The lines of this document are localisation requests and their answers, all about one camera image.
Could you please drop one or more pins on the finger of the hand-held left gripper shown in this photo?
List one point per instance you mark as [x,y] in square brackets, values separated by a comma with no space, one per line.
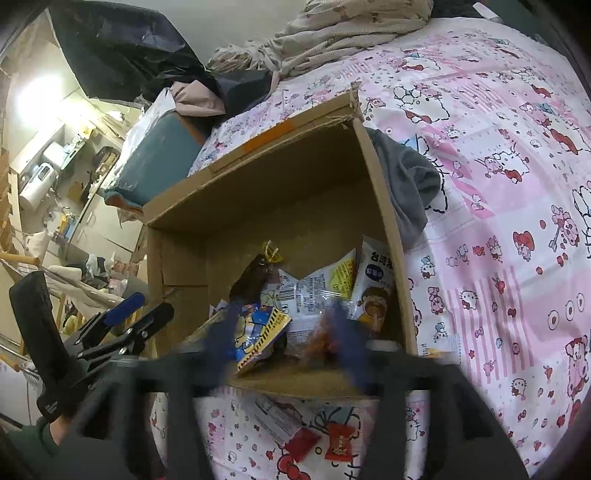
[122,311]
[138,332]

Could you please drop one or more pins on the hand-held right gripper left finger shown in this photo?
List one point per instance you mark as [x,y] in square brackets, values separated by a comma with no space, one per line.
[224,341]

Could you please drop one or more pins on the red square packet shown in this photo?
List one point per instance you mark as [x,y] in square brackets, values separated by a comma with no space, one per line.
[300,445]

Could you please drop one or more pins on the white paper sheets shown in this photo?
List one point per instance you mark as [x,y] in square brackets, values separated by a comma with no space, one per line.
[150,115]

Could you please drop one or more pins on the dark cloth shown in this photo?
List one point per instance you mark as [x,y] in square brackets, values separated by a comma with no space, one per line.
[242,90]

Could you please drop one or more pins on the pink cartoon printed bedsheet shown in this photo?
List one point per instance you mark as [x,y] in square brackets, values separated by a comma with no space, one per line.
[485,184]

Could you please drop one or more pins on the white kitchen appliance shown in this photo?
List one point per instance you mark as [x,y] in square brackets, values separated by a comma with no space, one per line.
[39,180]

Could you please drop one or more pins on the silver white snack packet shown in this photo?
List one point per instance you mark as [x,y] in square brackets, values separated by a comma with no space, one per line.
[309,290]

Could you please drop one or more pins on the grey cloth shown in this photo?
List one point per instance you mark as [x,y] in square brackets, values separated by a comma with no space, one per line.
[406,184]

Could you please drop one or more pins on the person's left forearm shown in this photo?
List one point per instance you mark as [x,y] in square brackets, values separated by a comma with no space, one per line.
[27,452]

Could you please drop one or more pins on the blue yellow snack packet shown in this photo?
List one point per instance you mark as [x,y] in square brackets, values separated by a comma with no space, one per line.
[261,337]

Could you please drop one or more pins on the brown cardboard box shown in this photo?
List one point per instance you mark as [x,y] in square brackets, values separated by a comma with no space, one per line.
[277,198]

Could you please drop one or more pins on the pink cloth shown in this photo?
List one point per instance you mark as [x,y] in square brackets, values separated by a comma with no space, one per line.
[194,99]

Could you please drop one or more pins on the red printed candy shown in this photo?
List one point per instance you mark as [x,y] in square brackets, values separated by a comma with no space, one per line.
[339,443]

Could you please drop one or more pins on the beige drawer cabinet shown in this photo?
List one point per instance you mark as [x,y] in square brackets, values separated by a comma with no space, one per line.
[101,226]

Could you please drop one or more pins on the black plastic bag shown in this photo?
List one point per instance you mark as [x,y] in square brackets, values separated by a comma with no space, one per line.
[129,50]

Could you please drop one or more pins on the clear white labelled packet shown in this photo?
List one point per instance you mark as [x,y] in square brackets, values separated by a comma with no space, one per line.
[277,417]

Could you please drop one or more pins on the person's left hand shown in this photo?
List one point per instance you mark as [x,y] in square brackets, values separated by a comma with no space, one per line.
[62,427]

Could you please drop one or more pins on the white cartoon figure packet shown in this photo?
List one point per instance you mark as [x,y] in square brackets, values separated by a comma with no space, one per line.
[374,286]

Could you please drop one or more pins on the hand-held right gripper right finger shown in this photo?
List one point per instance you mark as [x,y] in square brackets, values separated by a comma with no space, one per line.
[348,346]

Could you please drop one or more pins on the small white yellow packet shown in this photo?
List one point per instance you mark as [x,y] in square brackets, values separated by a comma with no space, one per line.
[438,348]

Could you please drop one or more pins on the dark brown snack packet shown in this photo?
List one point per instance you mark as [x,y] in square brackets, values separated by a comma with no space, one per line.
[251,281]

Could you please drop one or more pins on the orange clear candy wrapper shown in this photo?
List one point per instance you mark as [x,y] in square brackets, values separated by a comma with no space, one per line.
[321,344]

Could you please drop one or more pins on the crumpled beige printed blanket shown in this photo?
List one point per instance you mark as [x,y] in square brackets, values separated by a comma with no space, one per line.
[323,41]

